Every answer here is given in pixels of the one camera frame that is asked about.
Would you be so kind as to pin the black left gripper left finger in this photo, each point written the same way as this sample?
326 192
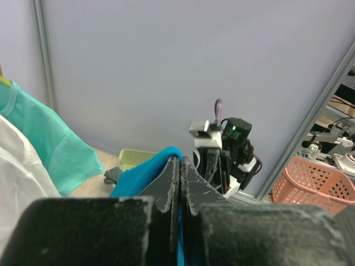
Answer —
141 230

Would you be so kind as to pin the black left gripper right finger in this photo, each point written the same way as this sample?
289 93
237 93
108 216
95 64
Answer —
218 232

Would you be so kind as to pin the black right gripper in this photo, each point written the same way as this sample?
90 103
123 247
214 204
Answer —
239 162

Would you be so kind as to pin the blue t-shirt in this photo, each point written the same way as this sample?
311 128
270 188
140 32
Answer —
134 181

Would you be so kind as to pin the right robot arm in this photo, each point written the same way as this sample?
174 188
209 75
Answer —
236 130

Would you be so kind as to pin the grey t-shirt in basket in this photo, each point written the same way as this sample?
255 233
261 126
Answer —
111 176

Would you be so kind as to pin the teal t-shirt on hanger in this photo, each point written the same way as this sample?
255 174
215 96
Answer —
68 159

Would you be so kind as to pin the white t-shirt on wooden hanger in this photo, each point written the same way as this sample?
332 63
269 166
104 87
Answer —
23 178

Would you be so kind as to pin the yellow hanger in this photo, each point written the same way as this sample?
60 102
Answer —
5 81

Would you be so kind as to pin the light green perforated basket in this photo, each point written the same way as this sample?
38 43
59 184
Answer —
129 158

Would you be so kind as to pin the pink laundry basket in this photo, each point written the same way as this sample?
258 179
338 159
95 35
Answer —
307 182

